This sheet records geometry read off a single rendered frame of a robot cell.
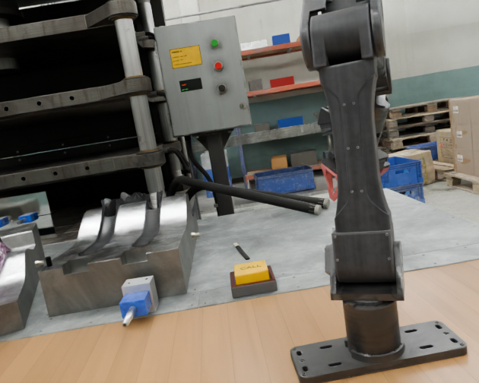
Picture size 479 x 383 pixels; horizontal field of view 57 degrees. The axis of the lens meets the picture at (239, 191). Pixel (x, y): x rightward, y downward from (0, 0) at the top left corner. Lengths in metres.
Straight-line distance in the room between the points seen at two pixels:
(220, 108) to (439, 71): 6.65
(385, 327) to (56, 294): 0.59
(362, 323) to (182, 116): 1.25
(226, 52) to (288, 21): 5.97
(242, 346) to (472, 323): 0.30
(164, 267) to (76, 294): 0.17
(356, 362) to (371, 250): 0.13
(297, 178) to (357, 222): 4.07
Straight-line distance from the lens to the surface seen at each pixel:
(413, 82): 7.93
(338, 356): 0.58
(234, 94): 1.66
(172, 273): 0.84
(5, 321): 0.90
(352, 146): 0.52
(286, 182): 4.57
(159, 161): 1.54
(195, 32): 1.69
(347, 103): 0.52
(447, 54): 8.16
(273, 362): 0.60
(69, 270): 0.92
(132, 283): 0.80
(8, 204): 1.78
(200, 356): 0.64
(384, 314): 0.54
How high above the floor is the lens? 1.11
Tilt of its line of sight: 9 degrees down
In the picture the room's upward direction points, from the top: 9 degrees counter-clockwise
